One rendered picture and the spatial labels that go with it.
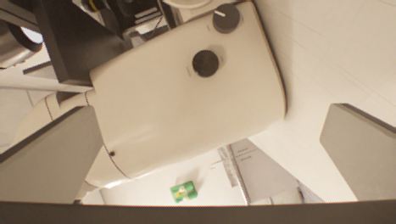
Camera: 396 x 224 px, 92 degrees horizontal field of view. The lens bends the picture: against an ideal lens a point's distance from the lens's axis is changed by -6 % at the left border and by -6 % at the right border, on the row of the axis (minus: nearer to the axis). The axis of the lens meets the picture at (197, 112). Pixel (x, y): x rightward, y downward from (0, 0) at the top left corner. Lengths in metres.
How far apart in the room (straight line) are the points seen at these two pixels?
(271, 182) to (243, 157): 0.44
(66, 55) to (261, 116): 0.18
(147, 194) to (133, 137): 3.10
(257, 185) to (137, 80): 2.44
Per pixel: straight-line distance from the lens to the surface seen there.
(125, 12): 0.34
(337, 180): 0.21
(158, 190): 3.23
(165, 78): 0.19
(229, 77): 0.19
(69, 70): 0.19
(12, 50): 0.39
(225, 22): 0.19
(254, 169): 2.50
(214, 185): 3.15
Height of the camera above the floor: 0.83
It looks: 2 degrees up
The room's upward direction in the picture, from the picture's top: 110 degrees counter-clockwise
